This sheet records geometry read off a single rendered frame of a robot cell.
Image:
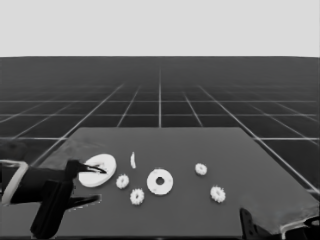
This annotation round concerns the small white toothed gear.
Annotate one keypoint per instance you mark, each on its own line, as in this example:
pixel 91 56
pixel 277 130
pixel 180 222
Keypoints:
pixel 221 195
pixel 140 197
pixel 204 170
pixel 126 182

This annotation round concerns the large thick white disc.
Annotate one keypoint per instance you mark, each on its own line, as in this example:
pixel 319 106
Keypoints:
pixel 95 180

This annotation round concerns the small thin white T-shaped piece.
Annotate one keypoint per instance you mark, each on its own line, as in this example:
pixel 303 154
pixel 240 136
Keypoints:
pixel 133 160

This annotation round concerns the white round carrier with pins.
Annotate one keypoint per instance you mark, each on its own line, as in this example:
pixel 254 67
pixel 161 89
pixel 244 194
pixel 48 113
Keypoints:
pixel 166 188

